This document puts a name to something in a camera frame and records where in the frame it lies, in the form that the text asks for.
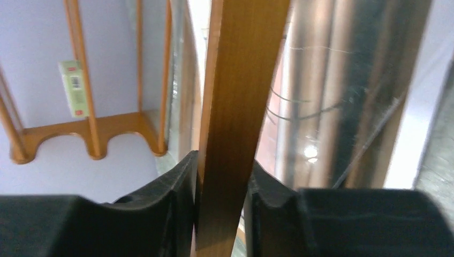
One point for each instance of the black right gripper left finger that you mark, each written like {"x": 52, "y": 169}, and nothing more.
{"x": 155, "y": 220}

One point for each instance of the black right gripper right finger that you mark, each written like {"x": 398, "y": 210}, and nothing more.
{"x": 341, "y": 222}

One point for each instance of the wooden picture frame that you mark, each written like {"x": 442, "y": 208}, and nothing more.
{"x": 245, "y": 44}

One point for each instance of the glossy plant photo print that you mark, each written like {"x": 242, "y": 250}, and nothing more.
{"x": 356, "y": 89}

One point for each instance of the orange wooden shelf rack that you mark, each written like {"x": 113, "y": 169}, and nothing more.
{"x": 95, "y": 132}

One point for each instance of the small white cardboard box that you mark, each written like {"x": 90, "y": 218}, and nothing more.
{"x": 73, "y": 82}

